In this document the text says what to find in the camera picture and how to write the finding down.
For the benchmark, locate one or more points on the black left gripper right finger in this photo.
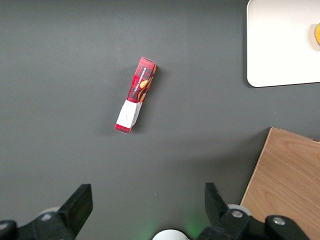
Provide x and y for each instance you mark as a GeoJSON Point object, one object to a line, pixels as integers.
{"type": "Point", "coordinates": [220, 220]}

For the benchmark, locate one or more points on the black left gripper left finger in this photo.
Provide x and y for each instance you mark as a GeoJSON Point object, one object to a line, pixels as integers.
{"type": "Point", "coordinates": [75, 207]}

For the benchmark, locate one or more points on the red cookie box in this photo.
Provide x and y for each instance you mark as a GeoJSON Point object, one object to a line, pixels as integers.
{"type": "Point", "coordinates": [140, 85]}

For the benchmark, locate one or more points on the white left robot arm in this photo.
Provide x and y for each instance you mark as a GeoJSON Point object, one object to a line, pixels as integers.
{"type": "Point", "coordinates": [170, 236]}

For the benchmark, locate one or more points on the white plastic tray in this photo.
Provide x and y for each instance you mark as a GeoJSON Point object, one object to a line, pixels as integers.
{"type": "Point", "coordinates": [277, 45]}

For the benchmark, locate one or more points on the wooden drawer cabinet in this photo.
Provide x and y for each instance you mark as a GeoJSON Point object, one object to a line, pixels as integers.
{"type": "Point", "coordinates": [287, 180]}

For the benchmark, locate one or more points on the yellow mango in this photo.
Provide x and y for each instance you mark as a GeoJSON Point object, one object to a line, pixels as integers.
{"type": "Point", "coordinates": [318, 33]}

